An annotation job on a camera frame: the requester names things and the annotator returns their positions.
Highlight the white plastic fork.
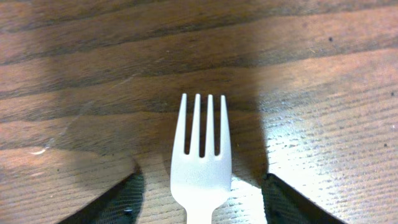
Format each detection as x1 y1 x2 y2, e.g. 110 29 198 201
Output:
170 93 232 224

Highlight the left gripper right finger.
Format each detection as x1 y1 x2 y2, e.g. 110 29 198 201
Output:
261 173 345 224

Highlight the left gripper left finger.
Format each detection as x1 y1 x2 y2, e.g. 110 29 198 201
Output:
60 172 144 224

